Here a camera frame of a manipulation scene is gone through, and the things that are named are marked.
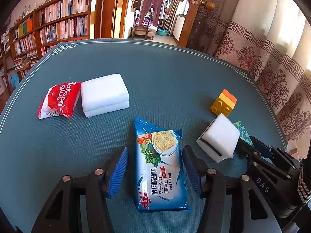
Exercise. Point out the red white balloon packet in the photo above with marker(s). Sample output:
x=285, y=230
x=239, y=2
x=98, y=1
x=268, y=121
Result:
x=60, y=100

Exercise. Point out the yellow orange toy brick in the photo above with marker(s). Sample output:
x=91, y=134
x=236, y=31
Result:
x=224, y=104

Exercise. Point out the teal basin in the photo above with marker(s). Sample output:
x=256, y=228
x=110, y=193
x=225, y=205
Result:
x=162, y=32

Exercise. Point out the green block blue dots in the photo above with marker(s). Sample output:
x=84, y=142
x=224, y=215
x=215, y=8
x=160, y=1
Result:
x=243, y=133

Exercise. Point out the wooden door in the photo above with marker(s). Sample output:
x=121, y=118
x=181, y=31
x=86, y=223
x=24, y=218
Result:
x=190, y=18

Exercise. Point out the white printed plastic bag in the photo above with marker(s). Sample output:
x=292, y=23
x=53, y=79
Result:
x=292, y=150

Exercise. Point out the blue cracker packet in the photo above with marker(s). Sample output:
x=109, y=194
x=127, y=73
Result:
x=159, y=176

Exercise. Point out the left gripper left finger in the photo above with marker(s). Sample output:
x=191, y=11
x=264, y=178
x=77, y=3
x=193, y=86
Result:
x=62, y=210

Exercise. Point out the patterned beige curtain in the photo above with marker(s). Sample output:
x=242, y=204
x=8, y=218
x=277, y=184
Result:
x=270, y=39

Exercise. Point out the white sponge with black stripe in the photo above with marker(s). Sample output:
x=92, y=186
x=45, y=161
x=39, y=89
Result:
x=219, y=139

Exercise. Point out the hanging mauve trousers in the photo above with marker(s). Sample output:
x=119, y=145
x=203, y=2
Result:
x=157, y=7

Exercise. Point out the white sponge block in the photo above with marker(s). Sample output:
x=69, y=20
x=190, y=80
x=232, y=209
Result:
x=103, y=95

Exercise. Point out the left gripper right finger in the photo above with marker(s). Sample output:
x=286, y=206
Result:
x=249, y=211

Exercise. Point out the wooden chair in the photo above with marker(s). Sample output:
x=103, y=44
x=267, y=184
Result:
x=147, y=30

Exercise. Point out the wooden bookshelf with books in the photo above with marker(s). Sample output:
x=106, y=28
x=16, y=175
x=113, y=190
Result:
x=35, y=35

